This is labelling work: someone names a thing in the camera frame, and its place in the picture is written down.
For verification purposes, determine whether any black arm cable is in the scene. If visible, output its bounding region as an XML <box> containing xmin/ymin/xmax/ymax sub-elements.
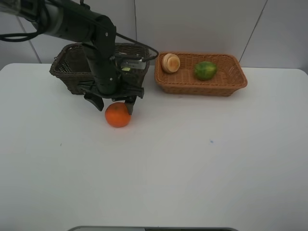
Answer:
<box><xmin>0</xmin><ymin>0</ymin><xmax>159</xmax><ymax>63</ymax></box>

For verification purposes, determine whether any orange mandarin fruit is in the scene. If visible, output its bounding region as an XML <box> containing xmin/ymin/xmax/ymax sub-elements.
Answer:
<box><xmin>105</xmin><ymin>102</ymin><xmax>131</xmax><ymax>128</ymax></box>

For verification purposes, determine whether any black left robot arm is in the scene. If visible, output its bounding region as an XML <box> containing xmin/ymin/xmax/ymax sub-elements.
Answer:
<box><xmin>0</xmin><ymin>0</ymin><xmax>150</xmax><ymax>113</ymax></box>

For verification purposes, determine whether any tan wicker basket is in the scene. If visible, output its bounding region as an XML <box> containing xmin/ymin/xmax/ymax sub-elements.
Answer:
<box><xmin>154</xmin><ymin>51</ymin><xmax>247</xmax><ymax>97</ymax></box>

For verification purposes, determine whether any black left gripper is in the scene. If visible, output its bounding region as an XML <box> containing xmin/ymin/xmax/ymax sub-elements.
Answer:
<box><xmin>77</xmin><ymin>54</ymin><xmax>144</xmax><ymax>115</ymax></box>

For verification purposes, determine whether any green lime fruit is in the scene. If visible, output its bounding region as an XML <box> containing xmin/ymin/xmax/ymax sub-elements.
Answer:
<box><xmin>194</xmin><ymin>62</ymin><xmax>217</xmax><ymax>81</ymax></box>

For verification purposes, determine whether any dark brown wicker basket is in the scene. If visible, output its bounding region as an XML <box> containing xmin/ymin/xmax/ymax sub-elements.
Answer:
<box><xmin>50</xmin><ymin>43</ymin><xmax>150</xmax><ymax>95</ymax></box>

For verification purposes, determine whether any red orange peach fruit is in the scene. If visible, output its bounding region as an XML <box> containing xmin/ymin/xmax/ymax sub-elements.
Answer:
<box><xmin>161</xmin><ymin>53</ymin><xmax>180</xmax><ymax>74</ymax></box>

